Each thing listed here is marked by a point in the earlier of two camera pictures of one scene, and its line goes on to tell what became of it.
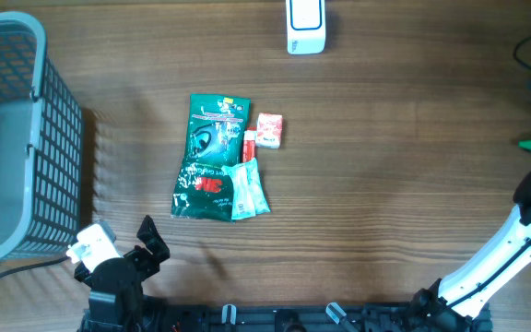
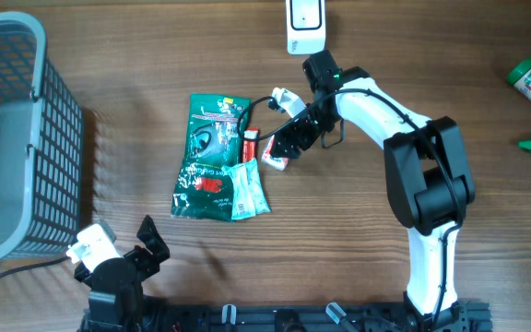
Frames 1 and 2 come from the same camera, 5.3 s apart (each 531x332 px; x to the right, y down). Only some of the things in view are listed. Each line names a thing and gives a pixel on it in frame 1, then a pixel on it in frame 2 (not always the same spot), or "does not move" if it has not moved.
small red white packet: [269, 128] to [268, 160]
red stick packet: [250, 145] does not move
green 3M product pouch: [203, 189] does not move
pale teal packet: [249, 196] does not move
